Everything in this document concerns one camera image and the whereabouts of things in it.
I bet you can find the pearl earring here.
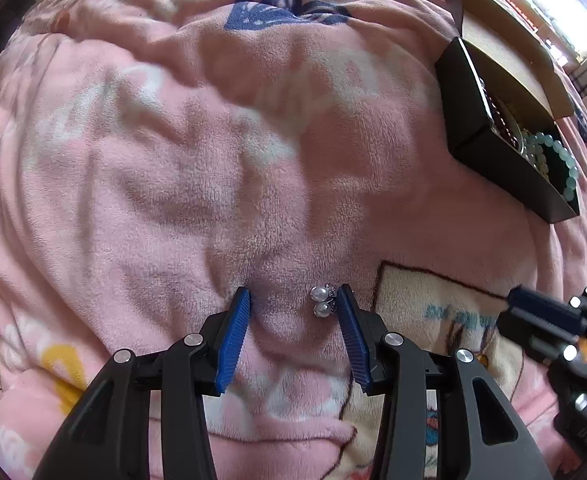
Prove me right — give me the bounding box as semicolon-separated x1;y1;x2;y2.
310;284;337;318

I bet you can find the pale green bead bracelet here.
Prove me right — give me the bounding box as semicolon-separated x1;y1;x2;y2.
522;131;581;202

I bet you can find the black cardboard jewelry box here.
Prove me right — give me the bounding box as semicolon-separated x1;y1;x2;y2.
435;0;580;223

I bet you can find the pink printed fleece blanket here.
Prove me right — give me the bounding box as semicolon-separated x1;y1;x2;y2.
0;0;587;479

